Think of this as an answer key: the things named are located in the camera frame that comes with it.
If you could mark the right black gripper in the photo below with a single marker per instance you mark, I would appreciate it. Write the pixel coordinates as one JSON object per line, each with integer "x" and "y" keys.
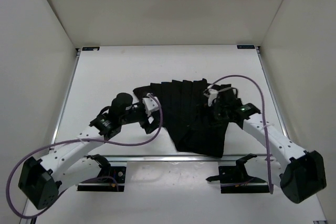
{"x": 215, "y": 105}

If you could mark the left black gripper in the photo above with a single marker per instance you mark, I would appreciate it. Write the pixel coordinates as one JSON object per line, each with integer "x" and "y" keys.
{"x": 150, "y": 125}

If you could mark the black pleated skirt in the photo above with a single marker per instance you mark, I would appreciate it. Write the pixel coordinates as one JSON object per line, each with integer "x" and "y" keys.
{"x": 192, "y": 125}

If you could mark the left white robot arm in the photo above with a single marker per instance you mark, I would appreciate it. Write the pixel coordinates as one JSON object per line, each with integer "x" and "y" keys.
{"x": 43, "y": 180}

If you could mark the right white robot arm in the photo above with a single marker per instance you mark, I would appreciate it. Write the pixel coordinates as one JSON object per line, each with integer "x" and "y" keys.
{"x": 296, "y": 171}

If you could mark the right blue table label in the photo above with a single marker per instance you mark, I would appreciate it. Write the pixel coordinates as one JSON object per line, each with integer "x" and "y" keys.
{"x": 245, "y": 47}

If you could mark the blue table label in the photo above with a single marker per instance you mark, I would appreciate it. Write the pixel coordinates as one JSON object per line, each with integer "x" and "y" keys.
{"x": 245, "y": 47}
{"x": 90, "y": 48}

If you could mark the left blue table label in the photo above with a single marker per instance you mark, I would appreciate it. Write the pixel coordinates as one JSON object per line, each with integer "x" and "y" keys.
{"x": 90, "y": 48}

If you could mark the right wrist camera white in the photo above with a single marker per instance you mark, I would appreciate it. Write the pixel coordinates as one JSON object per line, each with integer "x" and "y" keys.
{"x": 211, "y": 95}

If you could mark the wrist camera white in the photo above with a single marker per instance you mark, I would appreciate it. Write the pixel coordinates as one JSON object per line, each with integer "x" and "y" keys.
{"x": 150, "y": 106}
{"x": 211, "y": 95}

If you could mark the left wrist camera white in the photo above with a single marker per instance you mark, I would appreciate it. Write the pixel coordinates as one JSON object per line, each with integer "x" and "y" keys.
{"x": 150, "y": 106}

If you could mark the aluminium table edge rail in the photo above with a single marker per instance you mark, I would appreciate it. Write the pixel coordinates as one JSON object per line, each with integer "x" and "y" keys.
{"x": 171, "y": 158}

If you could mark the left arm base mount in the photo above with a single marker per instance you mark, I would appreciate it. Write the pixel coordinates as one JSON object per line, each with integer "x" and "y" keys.
{"x": 111, "y": 177}

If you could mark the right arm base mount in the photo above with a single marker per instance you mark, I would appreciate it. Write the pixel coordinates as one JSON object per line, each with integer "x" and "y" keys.
{"x": 234, "y": 179}

